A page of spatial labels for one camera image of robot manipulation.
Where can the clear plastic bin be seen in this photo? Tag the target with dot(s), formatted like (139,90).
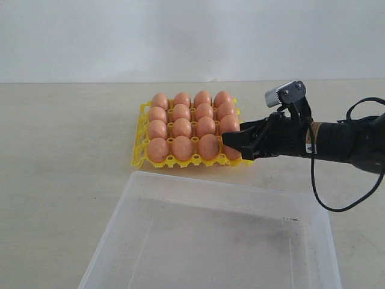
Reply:
(174,232)

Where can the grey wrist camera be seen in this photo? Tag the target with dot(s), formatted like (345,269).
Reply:
(291,96)

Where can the yellow plastic egg tray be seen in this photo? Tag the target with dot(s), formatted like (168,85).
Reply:
(140,155)

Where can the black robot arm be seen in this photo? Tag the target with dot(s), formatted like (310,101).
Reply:
(359,142)

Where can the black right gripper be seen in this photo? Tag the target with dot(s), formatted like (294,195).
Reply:
(269,137)

